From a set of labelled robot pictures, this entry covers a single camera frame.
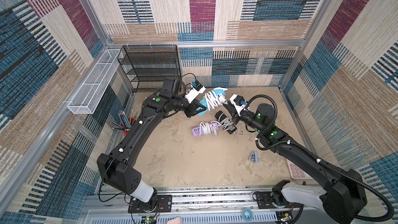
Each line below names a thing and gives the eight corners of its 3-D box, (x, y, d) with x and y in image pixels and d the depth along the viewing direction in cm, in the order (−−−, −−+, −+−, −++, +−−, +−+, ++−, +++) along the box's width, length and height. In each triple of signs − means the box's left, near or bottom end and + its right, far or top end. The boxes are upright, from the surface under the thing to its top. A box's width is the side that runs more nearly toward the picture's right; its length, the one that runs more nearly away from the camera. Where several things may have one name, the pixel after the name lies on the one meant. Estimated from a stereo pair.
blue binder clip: (248, 161, 88) (250, 159, 86) (249, 152, 91) (250, 150, 89) (256, 162, 87) (258, 161, 85) (257, 153, 91) (258, 151, 89)
